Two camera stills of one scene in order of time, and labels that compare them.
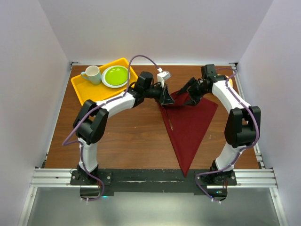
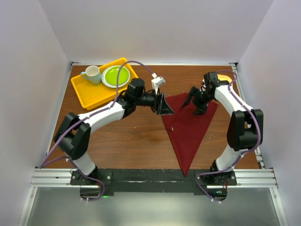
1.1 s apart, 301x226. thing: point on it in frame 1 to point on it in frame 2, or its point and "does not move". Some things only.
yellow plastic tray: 85,91 does not move
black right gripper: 194,99 to 201,109
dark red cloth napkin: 187,124 does not move
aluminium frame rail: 42,177 does not move
